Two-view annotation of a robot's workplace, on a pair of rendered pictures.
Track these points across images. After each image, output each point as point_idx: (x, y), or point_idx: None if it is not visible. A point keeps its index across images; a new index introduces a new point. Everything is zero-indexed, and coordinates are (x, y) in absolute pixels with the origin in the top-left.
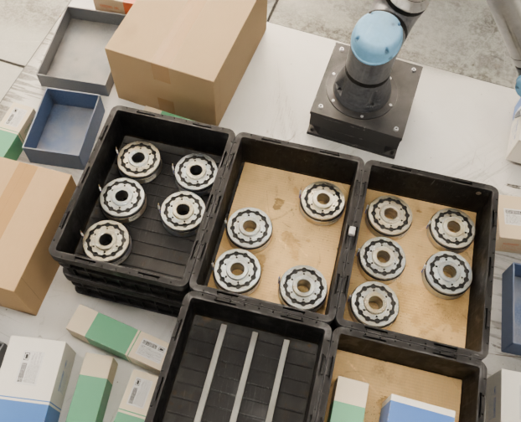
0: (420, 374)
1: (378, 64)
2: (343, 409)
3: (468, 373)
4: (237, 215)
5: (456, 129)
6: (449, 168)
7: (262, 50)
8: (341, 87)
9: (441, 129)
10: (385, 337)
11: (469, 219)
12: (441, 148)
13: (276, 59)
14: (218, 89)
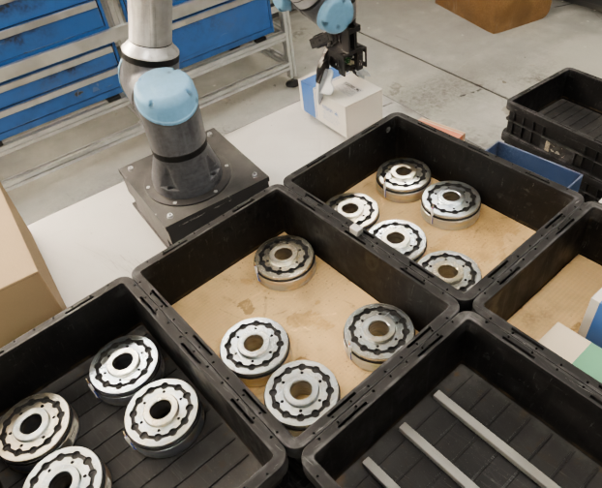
0: (555, 284)
1: (192, 113)
2: (583, 366)
3: (584, 232)
4: (226, 350)
5: (287, 155)
6: None
7: (47, 248)
8: (170, 185)
9: (278, 164)
10: (514, 265)
11: (404, 159)
12: None
13: (72, 241)
14: (47, 284)
